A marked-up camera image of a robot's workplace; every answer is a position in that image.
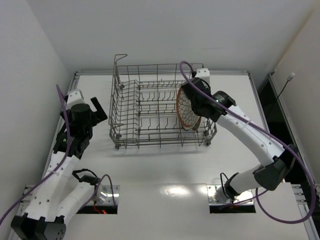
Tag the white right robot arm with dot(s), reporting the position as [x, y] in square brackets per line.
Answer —
[275, 162]

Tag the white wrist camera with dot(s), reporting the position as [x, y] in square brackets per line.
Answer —
[74, 97]
[203, 73]

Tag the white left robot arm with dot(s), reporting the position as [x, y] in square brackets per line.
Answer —
[61, 193]

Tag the aluminium table edge rail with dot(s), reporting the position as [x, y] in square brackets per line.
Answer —
[278, 124]

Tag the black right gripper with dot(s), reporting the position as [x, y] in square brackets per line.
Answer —
[191, 92]

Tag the white cable connector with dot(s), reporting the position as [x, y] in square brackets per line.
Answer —
[291, 76]

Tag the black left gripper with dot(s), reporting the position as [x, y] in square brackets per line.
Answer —
[99, 113]

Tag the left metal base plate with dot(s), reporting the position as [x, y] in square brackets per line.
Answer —
[107, 195]

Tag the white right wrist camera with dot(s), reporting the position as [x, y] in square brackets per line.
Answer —
[203, 73]

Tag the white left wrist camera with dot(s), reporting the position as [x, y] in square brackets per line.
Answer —
[74, 97]

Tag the grey wire dish rack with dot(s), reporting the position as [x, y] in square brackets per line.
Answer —
[143, 110]

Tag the orange rimmed floral plate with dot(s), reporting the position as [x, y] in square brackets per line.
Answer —
[188, 119]

